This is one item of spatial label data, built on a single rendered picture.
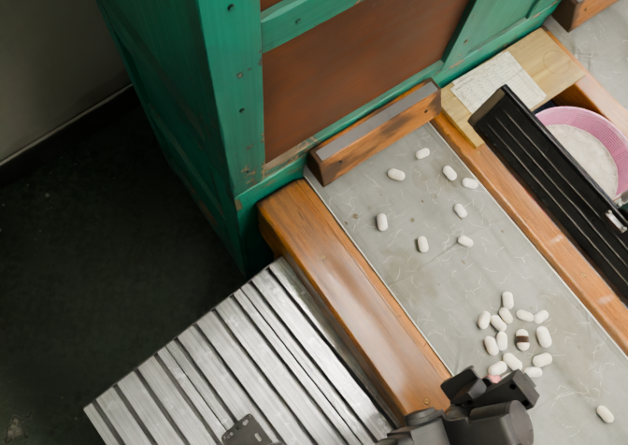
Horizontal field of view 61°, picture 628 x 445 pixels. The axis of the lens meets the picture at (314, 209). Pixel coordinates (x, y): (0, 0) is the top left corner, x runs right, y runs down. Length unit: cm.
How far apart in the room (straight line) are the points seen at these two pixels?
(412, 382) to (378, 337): 10
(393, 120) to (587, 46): 59
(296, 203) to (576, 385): 62
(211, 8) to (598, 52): 109
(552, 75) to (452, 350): 65
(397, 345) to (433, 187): 34
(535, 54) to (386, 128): 44
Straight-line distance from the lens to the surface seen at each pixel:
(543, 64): 133
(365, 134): 102
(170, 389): 109
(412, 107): 107
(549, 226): 117
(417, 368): 102
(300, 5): 64
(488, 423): 74
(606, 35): 151
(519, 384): 79
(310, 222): 104
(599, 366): 118
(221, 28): 58
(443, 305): 107
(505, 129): 83
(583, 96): 136
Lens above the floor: 175
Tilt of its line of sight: 70 degrees down
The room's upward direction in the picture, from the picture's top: 12 degrees clockwise
